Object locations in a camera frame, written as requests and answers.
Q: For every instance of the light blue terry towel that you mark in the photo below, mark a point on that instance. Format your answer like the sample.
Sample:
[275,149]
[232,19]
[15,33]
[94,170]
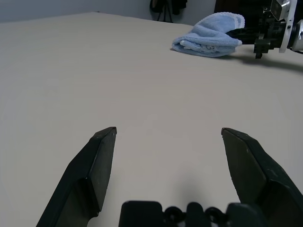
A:
[208,37]

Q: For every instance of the black tripod stand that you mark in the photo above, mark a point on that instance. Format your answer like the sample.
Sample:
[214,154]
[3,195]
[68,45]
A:
[168,9]

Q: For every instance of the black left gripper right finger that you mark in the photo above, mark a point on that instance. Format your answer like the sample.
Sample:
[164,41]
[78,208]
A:
[255,170]

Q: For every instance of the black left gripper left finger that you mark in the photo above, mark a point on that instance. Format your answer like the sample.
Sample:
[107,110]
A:
[90,170]

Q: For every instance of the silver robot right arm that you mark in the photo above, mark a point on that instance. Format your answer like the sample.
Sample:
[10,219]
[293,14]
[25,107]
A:
[298,33]

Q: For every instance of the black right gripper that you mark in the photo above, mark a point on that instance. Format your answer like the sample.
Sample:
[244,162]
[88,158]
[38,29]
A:
[270,35]

